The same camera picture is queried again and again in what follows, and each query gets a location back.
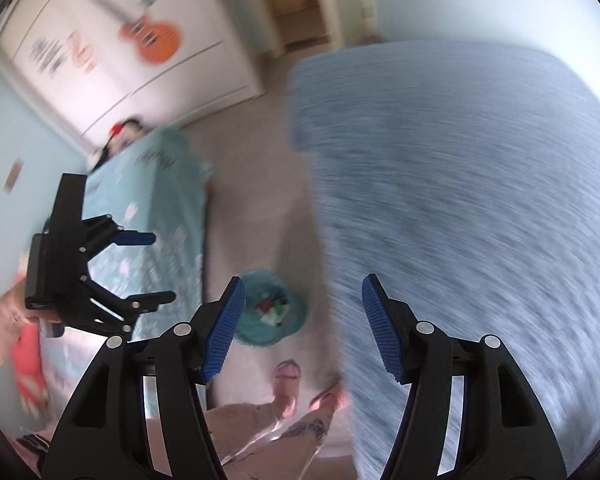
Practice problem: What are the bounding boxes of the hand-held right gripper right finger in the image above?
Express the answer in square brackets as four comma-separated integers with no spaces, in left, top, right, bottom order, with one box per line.
[361,273,567,480]

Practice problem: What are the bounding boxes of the pink plush toy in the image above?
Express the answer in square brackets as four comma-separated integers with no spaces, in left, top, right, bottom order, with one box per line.
[12,325,49,416]

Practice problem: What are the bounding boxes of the person's legs and slippers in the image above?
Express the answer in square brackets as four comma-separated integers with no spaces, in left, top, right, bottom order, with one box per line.
[224,406,338,480]

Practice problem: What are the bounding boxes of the white wardrobe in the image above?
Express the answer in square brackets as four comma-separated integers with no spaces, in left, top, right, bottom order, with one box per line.
[0,0,261,153]

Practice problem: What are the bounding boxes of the black-haired plush doll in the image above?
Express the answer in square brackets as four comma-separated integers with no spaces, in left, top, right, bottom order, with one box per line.
[86,116,146,173]

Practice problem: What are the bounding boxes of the teal printed blanket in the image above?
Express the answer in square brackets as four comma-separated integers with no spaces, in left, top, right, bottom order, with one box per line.
[37,127,216,416]

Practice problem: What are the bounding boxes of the lettering wardrobe sticker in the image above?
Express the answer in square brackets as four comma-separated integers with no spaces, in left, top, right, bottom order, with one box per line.
[30,30,100,80]

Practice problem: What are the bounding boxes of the person's left hand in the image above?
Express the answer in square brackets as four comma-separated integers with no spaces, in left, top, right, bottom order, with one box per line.
[0,280,63,381]

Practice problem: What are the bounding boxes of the orange guitar sticker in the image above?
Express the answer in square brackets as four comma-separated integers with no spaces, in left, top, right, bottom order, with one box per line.
[70,0,185,66]

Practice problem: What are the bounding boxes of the blue knitted blanket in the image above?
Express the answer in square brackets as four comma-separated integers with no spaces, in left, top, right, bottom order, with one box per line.
[287,42,600,480]

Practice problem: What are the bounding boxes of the teal trash bin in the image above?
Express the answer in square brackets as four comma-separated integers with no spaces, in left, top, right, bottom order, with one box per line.
[235,269,308,347]

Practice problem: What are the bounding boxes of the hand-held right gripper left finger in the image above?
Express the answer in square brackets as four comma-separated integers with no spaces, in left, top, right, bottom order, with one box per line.
[40,275,247,480]

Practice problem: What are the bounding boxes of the beige open shelf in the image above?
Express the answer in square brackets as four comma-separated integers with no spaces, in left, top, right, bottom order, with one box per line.
[257,0,343,58]

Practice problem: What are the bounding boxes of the pink slipper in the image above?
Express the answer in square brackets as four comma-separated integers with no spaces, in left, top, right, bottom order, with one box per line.
[309,381,352,412]
[272,360,301,418]

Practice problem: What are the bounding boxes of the person's left leg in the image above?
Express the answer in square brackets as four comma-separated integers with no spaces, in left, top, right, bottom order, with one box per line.
[207,402,282,467]

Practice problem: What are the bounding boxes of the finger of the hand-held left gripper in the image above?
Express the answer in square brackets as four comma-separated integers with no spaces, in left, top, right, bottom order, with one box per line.
[80,214,157,264]
[64,274,177,339]

